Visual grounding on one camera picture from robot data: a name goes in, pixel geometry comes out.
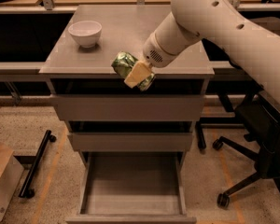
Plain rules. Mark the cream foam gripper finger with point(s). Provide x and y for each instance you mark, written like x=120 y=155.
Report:
x=140 y=72

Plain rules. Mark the green crushed can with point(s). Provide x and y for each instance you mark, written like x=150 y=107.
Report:
x=123 y=65

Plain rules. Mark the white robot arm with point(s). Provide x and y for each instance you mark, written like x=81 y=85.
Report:
x=187 y=23

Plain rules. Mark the grey drawer cabinet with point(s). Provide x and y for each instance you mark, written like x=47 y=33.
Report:
x=73 y=70

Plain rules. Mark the middle grey drawer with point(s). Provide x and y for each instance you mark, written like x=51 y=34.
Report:
x=130 y=142

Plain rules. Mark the top grey drawer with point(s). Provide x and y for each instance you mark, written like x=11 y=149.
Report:
x=128 y=107

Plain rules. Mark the bottom open grey drawer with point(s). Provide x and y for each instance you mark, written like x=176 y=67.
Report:
x=132 y=188

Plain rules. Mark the white ceramic bowl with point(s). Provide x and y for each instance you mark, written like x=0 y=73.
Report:
x=86 y=33

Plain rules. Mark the black office chair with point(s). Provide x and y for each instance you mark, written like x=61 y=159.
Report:
x=264 y=134

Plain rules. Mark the black wheeled leg bar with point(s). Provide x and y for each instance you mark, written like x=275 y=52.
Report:
x=26 y=190

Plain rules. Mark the cardboard box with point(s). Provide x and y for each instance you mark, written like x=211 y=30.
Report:
x=10 y=175

